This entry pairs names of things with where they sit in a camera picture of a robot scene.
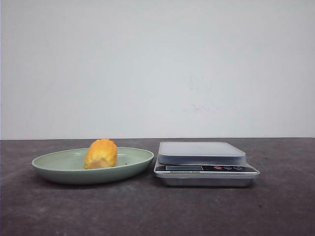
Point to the yellow corn cob piece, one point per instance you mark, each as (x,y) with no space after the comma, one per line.
(101,154)

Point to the silver digital kitchen scale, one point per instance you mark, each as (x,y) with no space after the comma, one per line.
(214,164)

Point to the green shallow plate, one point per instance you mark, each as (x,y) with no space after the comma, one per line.
(67,166)

